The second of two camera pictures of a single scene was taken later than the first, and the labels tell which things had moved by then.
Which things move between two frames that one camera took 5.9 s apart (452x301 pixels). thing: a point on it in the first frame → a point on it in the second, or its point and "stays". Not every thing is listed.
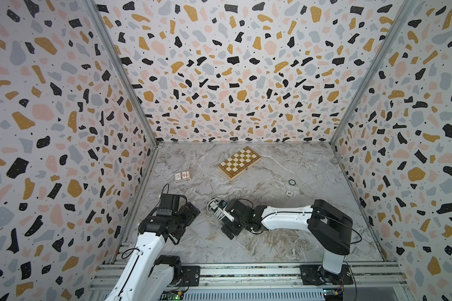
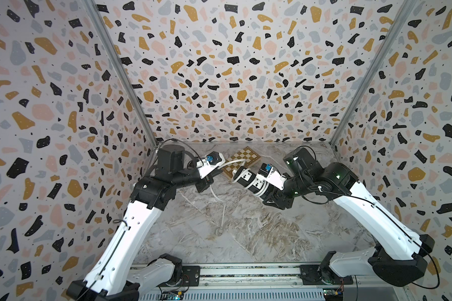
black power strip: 219,210 → 250,180
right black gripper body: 233,227 → 292,189
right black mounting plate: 314,274 stays
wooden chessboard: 239,162 stays
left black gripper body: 184,217 → 191,177
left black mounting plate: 191,276 stays
